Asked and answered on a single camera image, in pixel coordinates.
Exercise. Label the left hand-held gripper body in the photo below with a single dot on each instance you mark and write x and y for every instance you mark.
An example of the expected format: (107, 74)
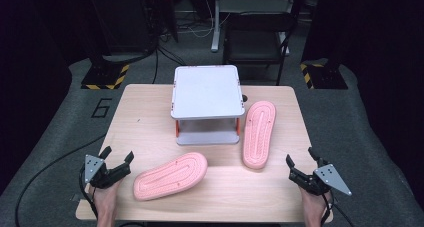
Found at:
(100, 177)

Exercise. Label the black stand base yellow stripes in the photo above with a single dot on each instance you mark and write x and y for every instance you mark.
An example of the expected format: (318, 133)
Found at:
(328, 78)
(103, 77)

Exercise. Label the black folding chair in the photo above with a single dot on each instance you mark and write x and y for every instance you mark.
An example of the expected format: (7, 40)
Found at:
(253, 45)

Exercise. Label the black equipment cabinet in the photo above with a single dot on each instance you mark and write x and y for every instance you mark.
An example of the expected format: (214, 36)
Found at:
(126, 17)

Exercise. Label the person's left hand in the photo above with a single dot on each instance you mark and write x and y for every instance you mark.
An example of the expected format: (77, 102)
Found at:
(106, 198)

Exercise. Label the white shoe rack orange posts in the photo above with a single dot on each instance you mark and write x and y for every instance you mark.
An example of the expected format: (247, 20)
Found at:
(206, 92)

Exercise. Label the pink slipper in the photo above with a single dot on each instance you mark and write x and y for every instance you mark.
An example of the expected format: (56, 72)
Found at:
(258, 135)
(170, 176)

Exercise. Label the grey tape strip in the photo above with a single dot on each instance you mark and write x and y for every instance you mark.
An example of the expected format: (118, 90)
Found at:
(76, 197)

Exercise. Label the person's right hand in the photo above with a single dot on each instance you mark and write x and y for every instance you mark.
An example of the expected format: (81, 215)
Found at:
(315, 205)

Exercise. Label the white metal desk frame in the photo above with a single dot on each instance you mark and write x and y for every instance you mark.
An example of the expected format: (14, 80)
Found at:
(215, 27)

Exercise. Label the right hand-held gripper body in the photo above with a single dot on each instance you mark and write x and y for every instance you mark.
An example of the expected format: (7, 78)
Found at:
(321, 180)

